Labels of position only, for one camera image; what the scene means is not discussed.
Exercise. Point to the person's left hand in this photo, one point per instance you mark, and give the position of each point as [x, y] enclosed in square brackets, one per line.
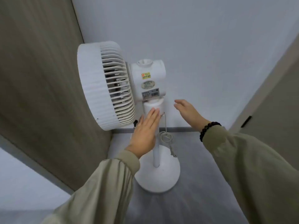
[144, 132]

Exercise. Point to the person's right hand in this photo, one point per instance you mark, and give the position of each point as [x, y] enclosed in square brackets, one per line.
[189, 114]

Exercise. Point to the white fan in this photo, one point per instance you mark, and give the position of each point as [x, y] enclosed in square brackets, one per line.
[93, 86]

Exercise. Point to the person's right forearm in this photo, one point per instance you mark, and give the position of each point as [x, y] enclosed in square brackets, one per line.
[245, 172]

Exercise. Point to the person's left forearm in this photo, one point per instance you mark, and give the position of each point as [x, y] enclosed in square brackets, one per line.
[98, 195]

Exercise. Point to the black door latch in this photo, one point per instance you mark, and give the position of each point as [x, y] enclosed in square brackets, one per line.
[246, 121]

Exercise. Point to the grey brown door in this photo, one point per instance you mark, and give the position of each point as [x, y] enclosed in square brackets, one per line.
[280, 114]

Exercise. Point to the wood grain cabinet panel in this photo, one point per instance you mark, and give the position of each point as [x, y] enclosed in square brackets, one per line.
[35, 67]

